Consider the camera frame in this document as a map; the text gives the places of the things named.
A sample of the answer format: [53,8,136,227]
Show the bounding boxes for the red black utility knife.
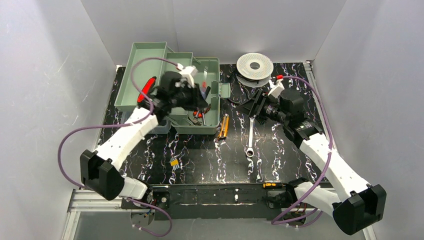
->
[136,76,157,104]

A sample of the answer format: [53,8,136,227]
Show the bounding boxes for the red needle nose pliers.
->
[192,104,211,119]

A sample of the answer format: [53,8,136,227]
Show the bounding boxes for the green plastic tool box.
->
[114,42,230,135]

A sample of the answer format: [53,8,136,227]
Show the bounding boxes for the orange black hex key holder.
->
[256,117,268,125]

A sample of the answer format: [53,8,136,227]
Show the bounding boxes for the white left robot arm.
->
[80,64,208,200]

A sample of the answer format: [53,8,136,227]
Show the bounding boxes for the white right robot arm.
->
[236,89,387,235]

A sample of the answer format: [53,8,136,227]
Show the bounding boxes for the black marbled table mat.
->
[119,64,321,184]

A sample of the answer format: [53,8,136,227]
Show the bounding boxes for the orange utility knife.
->
[217,113,229,140]

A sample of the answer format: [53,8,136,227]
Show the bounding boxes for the white filament spool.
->
[235,52,274,88]

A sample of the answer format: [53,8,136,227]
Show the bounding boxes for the silver combination wrench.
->
[245,117,255,158]

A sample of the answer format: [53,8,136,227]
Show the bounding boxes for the yellow hex key set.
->
[169,158,181,171]

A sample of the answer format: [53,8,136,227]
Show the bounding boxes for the yellow black screwdriver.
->
[262,182,284,189]

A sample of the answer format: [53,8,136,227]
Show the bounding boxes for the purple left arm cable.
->
[57,57,181,238]

